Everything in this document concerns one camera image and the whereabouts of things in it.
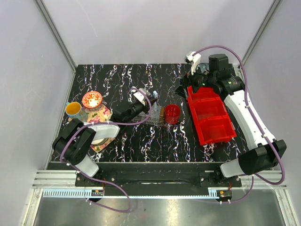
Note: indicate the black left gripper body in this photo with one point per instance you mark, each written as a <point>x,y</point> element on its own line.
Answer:
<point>137,109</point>

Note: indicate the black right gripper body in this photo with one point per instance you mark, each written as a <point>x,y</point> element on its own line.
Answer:
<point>197,81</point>

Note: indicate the clear holder with wooden ends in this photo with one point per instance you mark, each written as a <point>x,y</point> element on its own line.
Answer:
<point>154,119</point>

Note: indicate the blue and white toothbrush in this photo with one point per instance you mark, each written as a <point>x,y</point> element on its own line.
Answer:
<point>155,95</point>

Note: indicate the red translucent cup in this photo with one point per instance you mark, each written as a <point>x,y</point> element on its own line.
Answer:
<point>172,114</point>

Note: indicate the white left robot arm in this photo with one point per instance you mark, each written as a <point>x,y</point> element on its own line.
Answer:
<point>76,153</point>

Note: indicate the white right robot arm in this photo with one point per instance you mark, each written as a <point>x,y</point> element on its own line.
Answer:
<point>264,150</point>

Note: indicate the floral serving tray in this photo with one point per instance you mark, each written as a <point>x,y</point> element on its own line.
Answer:
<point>102,113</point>

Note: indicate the red plastic compartment bin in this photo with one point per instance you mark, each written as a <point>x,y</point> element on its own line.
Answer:
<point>210,117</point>

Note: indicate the white scalloped bowl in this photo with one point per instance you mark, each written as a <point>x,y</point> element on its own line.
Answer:
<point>99,142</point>

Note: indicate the blue and yellow mug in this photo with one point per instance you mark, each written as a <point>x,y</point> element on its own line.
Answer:
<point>75,111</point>

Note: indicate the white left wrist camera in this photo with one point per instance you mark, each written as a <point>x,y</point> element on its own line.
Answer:
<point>140,95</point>

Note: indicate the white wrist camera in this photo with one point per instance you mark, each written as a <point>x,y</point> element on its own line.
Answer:
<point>140,95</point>
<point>193,59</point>

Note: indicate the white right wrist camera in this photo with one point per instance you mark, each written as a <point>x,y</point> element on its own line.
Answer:
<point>193,59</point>

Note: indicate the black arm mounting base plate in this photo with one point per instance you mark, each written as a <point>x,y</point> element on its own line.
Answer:
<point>200,174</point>

